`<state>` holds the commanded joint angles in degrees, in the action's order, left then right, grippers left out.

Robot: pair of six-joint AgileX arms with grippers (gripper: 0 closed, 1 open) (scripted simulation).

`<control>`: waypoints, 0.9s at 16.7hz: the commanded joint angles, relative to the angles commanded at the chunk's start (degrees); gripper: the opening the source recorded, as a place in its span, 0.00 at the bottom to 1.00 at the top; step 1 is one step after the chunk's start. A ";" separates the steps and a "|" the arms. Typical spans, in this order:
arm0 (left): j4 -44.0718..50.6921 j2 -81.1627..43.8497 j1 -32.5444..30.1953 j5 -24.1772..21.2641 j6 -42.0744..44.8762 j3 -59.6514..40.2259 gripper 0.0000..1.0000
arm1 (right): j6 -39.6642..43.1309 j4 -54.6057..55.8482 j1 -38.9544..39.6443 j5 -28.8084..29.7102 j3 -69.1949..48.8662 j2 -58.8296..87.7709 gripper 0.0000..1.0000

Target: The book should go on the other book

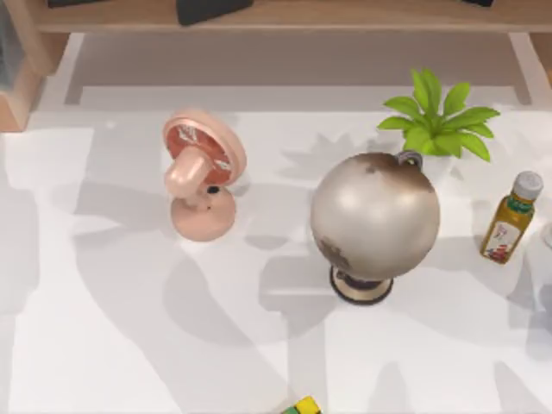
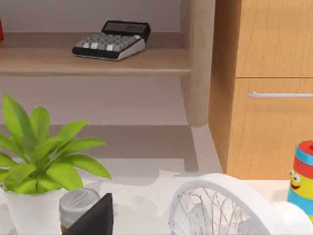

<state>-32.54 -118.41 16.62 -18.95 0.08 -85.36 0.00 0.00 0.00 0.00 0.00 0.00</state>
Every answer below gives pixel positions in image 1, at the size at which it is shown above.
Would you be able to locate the wooden shelf unit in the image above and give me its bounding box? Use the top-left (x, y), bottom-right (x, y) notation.
top-left (0, 0), bottom-right (552, 134)

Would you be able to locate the yellow bottle with grey cap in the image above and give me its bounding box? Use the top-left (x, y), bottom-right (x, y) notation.
top-left (480, 170), bottom-right (545, 265)

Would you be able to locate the beige globe on stand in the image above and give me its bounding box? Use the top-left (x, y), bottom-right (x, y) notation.
top-left (310, 149), bottom-right (442, 306)

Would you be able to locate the black box on shelf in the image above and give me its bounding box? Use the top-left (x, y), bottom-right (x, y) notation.
top-left (175, 0), bottom-right (254, 27)

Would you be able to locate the green leafy plant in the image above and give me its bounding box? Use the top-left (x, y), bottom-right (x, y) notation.
top-left (376, 67), bottom-right (502, 163)

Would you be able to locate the multicoloured puzzle cube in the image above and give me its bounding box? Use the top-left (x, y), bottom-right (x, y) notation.
top-left (277, 394), bottom-right (328, 414)

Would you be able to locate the pink desk fan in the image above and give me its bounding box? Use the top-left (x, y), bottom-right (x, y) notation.
top-left (162, 107), bottom-right (248, 242)

